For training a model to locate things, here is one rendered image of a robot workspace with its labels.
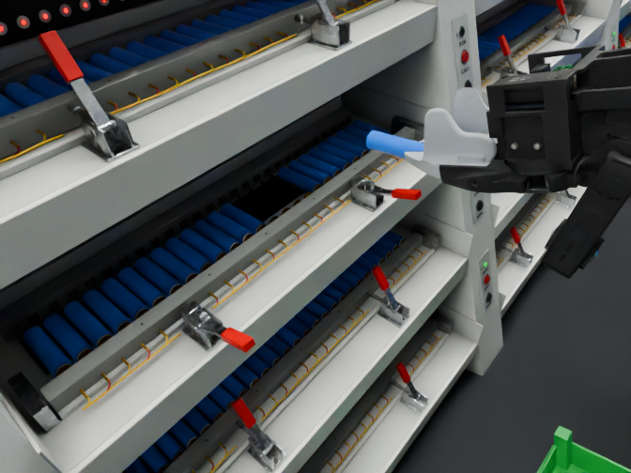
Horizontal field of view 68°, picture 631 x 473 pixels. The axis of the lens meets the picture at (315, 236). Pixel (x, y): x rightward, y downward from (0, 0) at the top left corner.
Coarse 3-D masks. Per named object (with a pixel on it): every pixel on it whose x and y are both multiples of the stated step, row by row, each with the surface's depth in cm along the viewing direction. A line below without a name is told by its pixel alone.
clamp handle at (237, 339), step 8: (200, 320) 44; (208, 320) 45; (208, 328) 43; (216, 328) 43; (224, 328) 43; (232, 328) 42; (224, 336) 41; (232, 336) 41; (240, 336) 40; (248, 336) 40; (232, 344) 41; (240, 344) 39; (248, 344) 40
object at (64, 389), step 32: (384, 160) 66; (320, 192) 58; (288, 224) 54; (320, 224) 56; (224, 256) 51; (256, 256) 52; (192, 288) 47; (160, 320) 45; (96, 352) 42; (128, 352) 43; (64, 384) 40
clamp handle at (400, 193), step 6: (372, 186) 58; (372, 192) 58; (378, 192) 58; (384, 192) 57; (390, 192) 57; (396, 192) 56; (402, 192) 55; (408, 192) 55; (414, 192) 54; (420, 192) 54; (402, 198) 55; (408, 198) 55; (414, 198) 54
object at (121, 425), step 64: (384, 128) 75; (192, 192) 59; (64, 256) 49; (320, 256) 53; (256, 320) 47; (0, 384) 42; (128, 384) 42; (192, 384) 43; (64, 448) 38; (128, 448) 40
